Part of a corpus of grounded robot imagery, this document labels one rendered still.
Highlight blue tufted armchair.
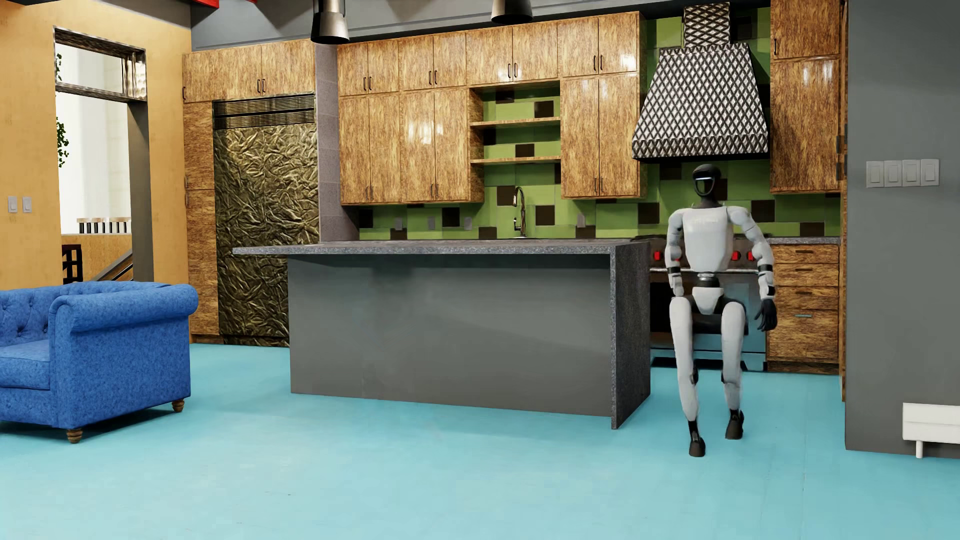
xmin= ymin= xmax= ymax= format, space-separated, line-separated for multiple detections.
xmin=0 ymin=280 xmax=201 ymax=444

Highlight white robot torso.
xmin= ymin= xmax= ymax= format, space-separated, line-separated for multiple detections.
xmin=678 ymin=205 xmax=741 ymax=317

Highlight diamond patterned range hood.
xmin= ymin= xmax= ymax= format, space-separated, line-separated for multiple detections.
xmin=630 ymin=1 xmax=771 ymax=163

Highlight narrow wooden side panel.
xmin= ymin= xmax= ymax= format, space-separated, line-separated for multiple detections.
xmin=183 ymin=101 xmax=221 ymax=338

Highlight tall wooden wall cabinet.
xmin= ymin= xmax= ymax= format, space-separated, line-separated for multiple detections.
xmin=769 ymin=0 xmax=843 ymax=195

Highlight wooden drawer cabinet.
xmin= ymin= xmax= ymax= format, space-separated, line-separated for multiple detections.
xmin=765 ymin=243 xmax=842 ymax=375

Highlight bronze textured refrigerator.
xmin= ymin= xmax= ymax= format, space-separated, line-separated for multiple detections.
xmin=213 ymin=93 xmax=321 ymax=348

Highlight white left robot leg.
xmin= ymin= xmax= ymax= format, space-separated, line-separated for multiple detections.
xmin=708 ymin=297 xmax=748 ymax=442

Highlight white robot leg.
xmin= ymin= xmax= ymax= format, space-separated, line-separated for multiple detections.
xmin=666 ymin=295 xmax=708 ymax=459
xmin=708 ymin=297 xmax=748 ymax=442

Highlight white right robot leg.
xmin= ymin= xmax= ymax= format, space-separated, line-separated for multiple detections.
xmin=666 ymin=295 xmax=708 ymax=459

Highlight wooden upper cabinet bank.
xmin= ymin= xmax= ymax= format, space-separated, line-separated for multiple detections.
xmin=336 ymin=10 xmax=647 ymax=207

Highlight white baseboard heater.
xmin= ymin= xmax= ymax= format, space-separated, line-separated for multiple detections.
xmin=901 ymin=402 xmax=960 ymax=459

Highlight white light switch panel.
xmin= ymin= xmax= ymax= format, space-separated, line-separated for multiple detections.
xmin=865 ymin=158 xmax=942 ymax=189

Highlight wooden cabinet above refrigerator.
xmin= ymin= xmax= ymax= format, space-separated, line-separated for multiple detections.
xmin=181 ymin=38 xmax=317 ymax=105

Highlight black robot head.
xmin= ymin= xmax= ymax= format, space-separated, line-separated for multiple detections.
xmin=691 ymin=163 xmax=723 ymax=210

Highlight steel stove red knobs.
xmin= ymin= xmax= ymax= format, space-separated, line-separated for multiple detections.
xmin=648 ymin=235 xmax=768 ymax=373

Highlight black pendant lamp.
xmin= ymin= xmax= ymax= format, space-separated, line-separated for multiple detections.
xmin=310 ymin=0 xmax=351 ymax=45
xmin=490 ymin=0 xmax=534 ymax=26

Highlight grey kitchen island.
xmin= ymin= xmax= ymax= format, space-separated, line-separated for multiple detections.
xmin=231 ymin=239 xmax=653 ymax=431

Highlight green leafy plant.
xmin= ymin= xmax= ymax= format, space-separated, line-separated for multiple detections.
xmin=54 ymin=52 xmax=71 ymax=168

